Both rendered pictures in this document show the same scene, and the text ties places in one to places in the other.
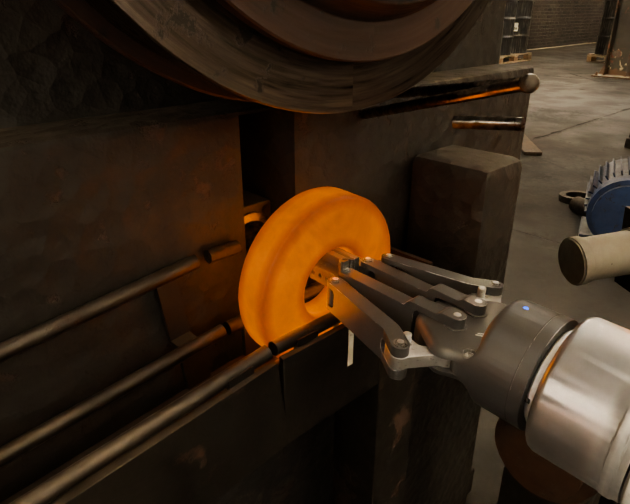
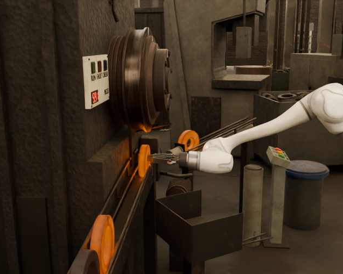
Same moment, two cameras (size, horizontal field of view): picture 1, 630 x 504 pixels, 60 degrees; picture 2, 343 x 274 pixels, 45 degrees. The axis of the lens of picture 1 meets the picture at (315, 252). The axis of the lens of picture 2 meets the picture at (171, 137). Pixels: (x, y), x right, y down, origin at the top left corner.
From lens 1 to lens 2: 1.59 m
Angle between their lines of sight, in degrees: 40
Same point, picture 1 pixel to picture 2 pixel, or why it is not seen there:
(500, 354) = (182, 157)
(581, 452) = (194, 163)
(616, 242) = (176, 149)
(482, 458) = not seen: hidden behind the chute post
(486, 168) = (156, 138)
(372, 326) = (164, 160)
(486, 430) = not seen: hidden behind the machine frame
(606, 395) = (195, 156)
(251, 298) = (142, 163)
